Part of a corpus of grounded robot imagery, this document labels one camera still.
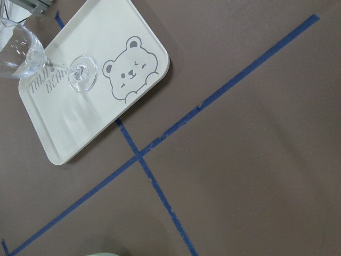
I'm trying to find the clear wine glass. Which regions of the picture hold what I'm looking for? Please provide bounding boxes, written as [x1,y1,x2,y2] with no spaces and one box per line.
[1,18,98,92]

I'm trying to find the cream bear tray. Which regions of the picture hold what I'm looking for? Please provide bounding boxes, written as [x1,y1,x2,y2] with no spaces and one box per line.
[19,1,170,165]

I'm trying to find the aluminium frame post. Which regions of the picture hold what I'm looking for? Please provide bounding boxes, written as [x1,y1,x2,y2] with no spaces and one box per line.
[9,0,55,17]

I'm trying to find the mint green bowl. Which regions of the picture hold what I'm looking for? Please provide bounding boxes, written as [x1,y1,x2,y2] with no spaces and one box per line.
[86,252,119,256]

